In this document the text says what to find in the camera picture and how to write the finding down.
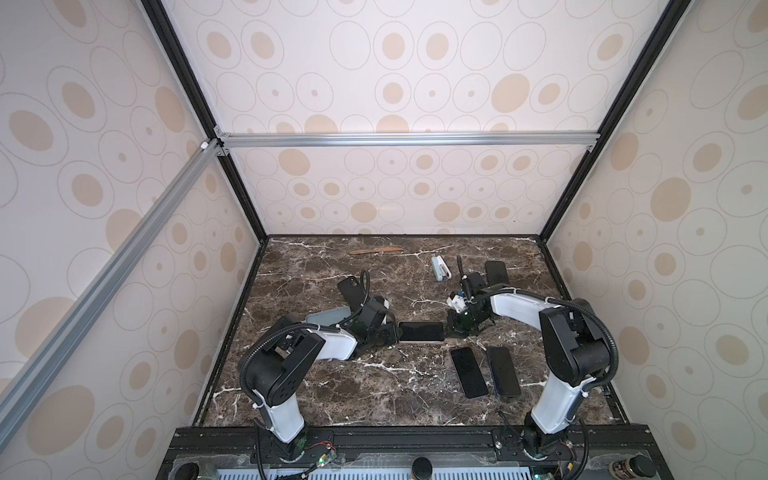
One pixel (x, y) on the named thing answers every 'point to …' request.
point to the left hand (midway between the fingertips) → (411, 332)
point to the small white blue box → (440, 268)
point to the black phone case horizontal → (496, 273)
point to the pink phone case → (420, 342)
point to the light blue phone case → (330, 317)
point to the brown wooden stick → (377, 250)
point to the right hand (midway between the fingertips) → (444, 337)
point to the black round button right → (632, 467)
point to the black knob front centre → (422, 468)
